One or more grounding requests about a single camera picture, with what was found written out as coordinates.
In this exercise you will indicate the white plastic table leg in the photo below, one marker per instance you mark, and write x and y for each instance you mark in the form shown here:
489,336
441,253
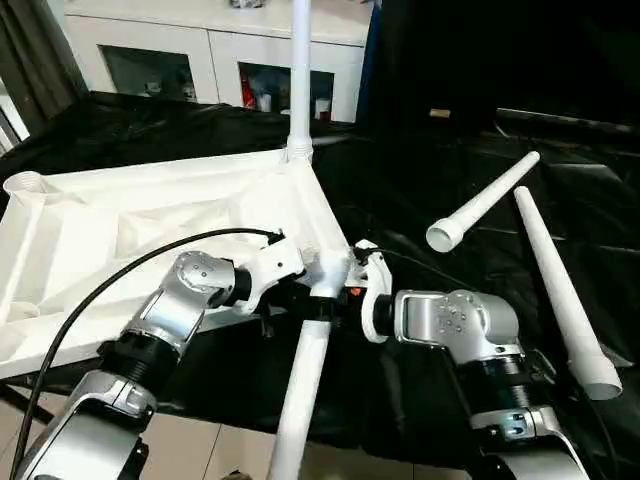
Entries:
565,290
480,205
300,70
305,380

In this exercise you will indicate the white plastic table top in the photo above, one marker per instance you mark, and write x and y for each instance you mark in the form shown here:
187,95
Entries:
130,220

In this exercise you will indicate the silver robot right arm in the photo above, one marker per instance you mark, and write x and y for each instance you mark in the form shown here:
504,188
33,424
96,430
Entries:
470,330

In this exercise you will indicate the black work mat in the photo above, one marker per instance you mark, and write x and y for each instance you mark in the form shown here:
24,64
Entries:
420,180

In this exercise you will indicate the white glass-door cabinet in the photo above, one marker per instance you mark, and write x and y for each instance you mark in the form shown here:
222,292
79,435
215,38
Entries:
200,40

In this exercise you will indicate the black stand leg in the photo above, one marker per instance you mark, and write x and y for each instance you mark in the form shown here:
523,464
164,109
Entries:
25,405

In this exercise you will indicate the black backdrop cloth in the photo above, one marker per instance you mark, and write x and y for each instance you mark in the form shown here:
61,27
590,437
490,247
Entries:
520,50

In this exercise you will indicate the grey curtain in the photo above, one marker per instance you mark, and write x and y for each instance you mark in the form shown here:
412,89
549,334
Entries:
35,55

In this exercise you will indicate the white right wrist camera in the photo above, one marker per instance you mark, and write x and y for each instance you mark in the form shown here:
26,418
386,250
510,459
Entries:
375,290

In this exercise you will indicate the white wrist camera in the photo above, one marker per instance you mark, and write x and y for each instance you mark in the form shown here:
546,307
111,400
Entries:
265,270
375,290

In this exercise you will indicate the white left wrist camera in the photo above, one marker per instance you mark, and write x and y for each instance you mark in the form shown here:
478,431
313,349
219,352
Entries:
265,270

